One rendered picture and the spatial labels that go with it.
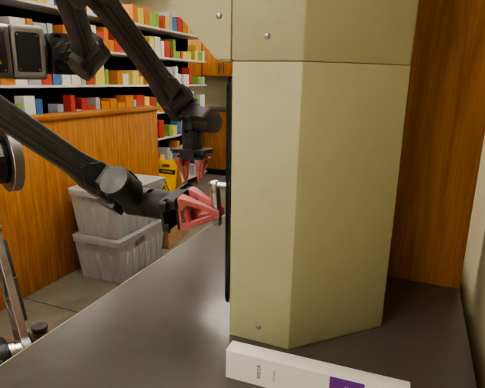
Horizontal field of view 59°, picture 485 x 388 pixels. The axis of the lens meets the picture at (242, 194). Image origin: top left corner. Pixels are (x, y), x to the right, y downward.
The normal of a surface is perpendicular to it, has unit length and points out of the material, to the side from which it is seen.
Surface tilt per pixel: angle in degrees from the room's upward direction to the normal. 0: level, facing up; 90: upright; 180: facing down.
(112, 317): 0
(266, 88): 90
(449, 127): 90
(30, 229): 90
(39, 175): 90
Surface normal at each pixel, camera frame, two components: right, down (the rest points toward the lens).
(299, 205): 0.39, 0.25
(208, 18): -0.38, 0.23
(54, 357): 0.02, -0.97
